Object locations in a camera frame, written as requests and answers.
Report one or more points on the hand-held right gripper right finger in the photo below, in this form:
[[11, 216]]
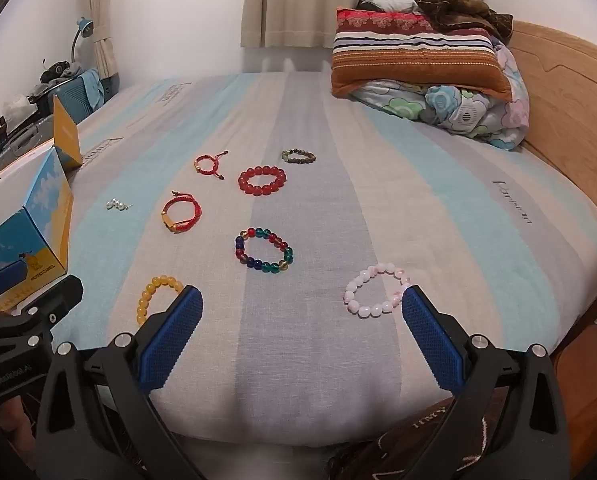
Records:
[[431, 340]]

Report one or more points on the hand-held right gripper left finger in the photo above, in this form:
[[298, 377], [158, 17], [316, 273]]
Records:
[[171, 340]]

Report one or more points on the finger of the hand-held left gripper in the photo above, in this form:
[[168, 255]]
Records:
[[58, 295], [3, 282]]

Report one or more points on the person's dark printed clothing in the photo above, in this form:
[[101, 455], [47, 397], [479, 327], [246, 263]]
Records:
[[408, 440]]

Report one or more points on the small pearl ornament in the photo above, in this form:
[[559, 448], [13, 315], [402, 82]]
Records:
[[116, 204]]

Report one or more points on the grey suitcase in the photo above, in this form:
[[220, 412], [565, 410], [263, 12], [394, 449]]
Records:
[[23, 135]]

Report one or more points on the striped bed sheet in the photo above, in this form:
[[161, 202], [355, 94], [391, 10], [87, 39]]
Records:
[[328, 210]]

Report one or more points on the blue suitcase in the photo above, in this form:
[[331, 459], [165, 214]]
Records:
[[76, 97]]

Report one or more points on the teal cloth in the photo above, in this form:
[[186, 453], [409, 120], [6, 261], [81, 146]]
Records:
[[94, 87]]

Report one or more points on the black bag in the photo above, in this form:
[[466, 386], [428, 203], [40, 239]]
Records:
[[58, 72]]

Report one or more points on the floral quilt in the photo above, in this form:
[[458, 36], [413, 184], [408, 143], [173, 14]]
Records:
[[453, 110]]

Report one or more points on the beige side curtain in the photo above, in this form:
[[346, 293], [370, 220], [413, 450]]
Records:
[[106, 35]]

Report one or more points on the blue desk lamp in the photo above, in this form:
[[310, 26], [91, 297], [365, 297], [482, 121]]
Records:
[[85, 25]]

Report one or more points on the striped brown pillow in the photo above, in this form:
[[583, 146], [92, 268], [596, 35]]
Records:
[[418, 55]]

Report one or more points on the grey and black cloth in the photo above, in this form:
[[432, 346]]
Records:
[[388, 2]]

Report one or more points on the brown patterned cloth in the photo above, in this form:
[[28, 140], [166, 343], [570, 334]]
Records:
[[453, 0]]

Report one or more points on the beige window curtain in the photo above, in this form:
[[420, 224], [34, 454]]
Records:
[[303, 0]]

